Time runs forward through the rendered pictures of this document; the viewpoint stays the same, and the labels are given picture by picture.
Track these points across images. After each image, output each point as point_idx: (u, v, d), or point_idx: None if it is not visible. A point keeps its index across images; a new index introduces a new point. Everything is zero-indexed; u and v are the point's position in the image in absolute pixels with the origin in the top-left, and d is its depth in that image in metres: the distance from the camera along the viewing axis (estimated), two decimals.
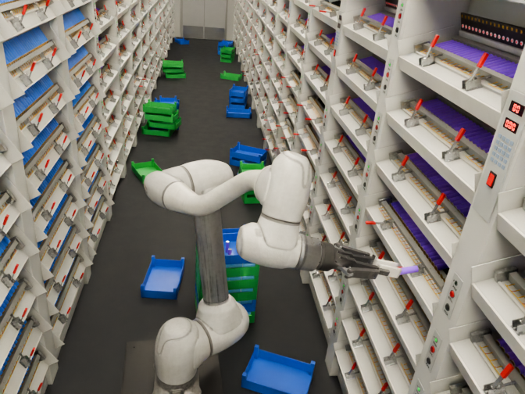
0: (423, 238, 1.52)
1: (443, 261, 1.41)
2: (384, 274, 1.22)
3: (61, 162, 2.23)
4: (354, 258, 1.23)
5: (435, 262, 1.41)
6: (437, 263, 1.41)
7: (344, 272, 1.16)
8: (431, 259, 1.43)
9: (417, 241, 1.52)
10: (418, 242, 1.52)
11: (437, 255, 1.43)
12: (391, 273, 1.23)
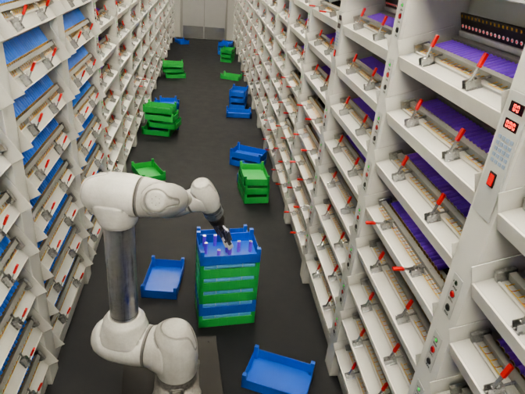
0: (423, 238, 1.52)
1: (443, 261, 1.41)
2: None
3: (61, 162, 2.23)
4: (222, 231, 2.17)
5: (435, 262, 1.41)
6: (437, 263, 1.41)
7: None
8: (431, 259, 1.43)
9: (417, 241, 1.52)
10: (418, 242, 1.52)
11: (437, 255, 1.43)
12: (226, 242, 2.26)
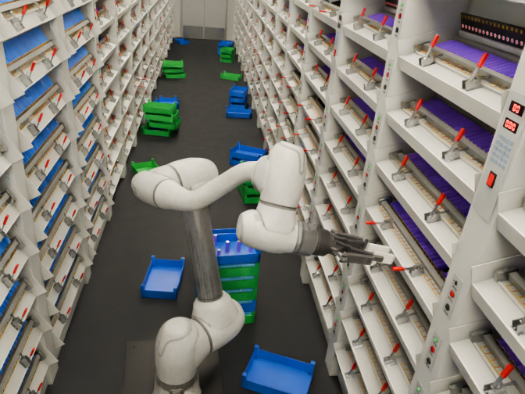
0: (423, 238, 1.52)
1: (443, 261, 1.41)
2: (379, 260, 1.26)
3: (61, 162, 2.23)
4: (348, 243, 1.28)
5: (435, 262, 1.41)
6: (437, 263, 1.41)
7: (338, 256, 1.22)
8: (431, 259, 1.43)
9: (417, 241, 1.52)
10: (418, 242, 1.52)
11: (437, 255, 1.43)
12: (385, 259, 1.28)
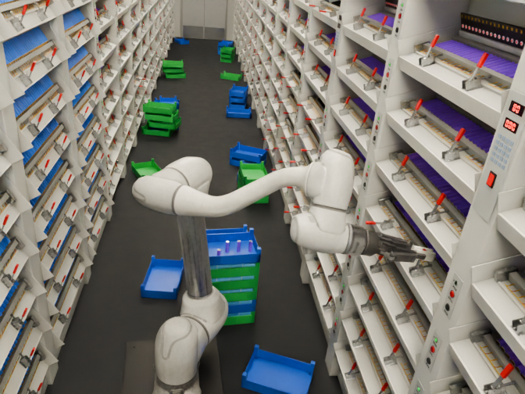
0: None
1: None
2: None
3: (61, 162, 2.23)
4: (394, 251, 1.35)
5: (440, 260, 1.41)
6: (441, 261, 1.41)
7: None
8: (436, 258, 1.43)
9: (422, 239, 1.52)
10: (423, 241, 1.52)
11: None
12: None
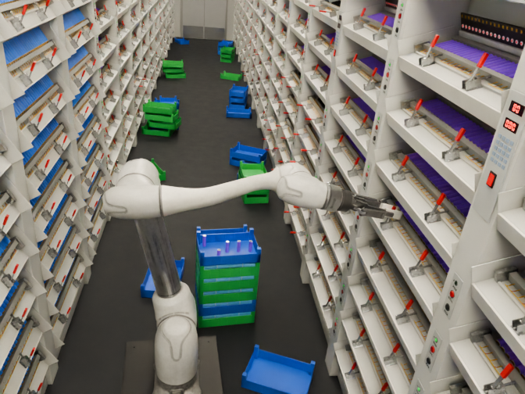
0: None
1: None
2: None
3: (61, 162, 2.23)
4: (367, 209, 1.59)
5: (441, 260, 1.41)
6: (442, 261, 1.41)
7: None
8: (436, 258, 1.43)
9: (422, 239, 1.52)
10: (423, 241, 1.52)
11: None
12: (391, 208, 1.64)
